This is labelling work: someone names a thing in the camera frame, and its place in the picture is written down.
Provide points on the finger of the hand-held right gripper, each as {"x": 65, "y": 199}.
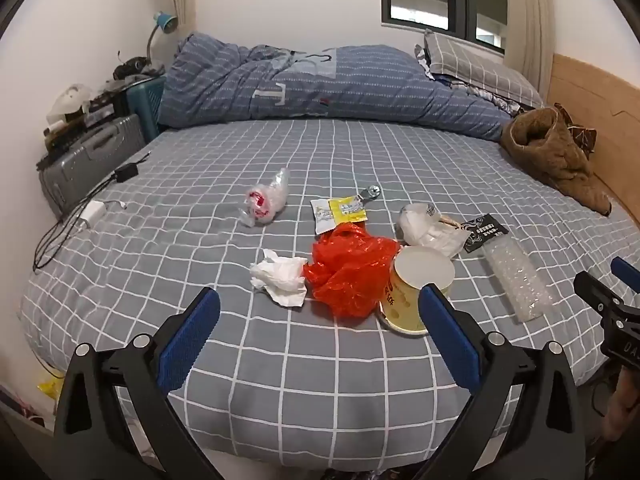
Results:
{"x": 595, "y": 292}
{"x": 625, "y": 267}

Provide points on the black power adapter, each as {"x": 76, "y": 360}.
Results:
{"x": 126, "y": 172}

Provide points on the clear plastic bag red print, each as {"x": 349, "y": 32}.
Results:
{"x": 265, "y": 200}

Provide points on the grey suitcase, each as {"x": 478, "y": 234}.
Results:
{"x": 95, "y": 152}

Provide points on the brown diamond pattern cloth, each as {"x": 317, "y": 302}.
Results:
{"x": 582, "y": 137}

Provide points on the white crumpled tissue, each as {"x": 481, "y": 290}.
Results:
{"x": 280, "y": 275}

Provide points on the brown fleece garment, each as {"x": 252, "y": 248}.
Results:
{"x": 550, "y": 155}

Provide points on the grey checked bed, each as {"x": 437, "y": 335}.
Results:
{"x": 300, "y": 160}

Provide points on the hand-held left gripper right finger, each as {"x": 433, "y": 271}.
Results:
{"x": 450, "y": 330}

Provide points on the blue desk lamp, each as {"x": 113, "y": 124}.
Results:
{"x": 165, "y": 21}

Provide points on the yellow paper cup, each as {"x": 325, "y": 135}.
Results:
{"x": 407, "y": 305}

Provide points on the black clutter pile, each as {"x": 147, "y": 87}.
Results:
{"x": 132, "y": 67}

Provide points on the person's right hand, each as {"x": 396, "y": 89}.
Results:
{"x": 622, "y": 405}

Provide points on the white rounded appliance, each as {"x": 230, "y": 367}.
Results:
{"x": 70, "y": 100}

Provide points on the yellow plastic bag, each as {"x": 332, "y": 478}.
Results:
{"x": 50, "y": 387}

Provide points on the grey checked pillow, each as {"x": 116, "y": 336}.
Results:
{"x": 480, "y": 67}

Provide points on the teal plastic crate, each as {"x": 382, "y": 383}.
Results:
{"x": 147, "y": 105}

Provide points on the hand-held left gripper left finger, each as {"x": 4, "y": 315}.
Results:
{"x": 192, "y": 335}

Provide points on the blue striped duvet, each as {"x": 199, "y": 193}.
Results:
{"x": 350, "y": 85}

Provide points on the white plastic bag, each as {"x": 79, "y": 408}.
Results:
{"x": 425, "y": 230}

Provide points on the yellow white snack packet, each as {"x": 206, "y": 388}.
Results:
{"x": 345, "y": 210}

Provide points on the silver foil wrapper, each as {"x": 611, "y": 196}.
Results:
{"x": 371, "y": 191}

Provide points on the wooden headboard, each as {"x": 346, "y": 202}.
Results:
{"x": 600, "y": 90}

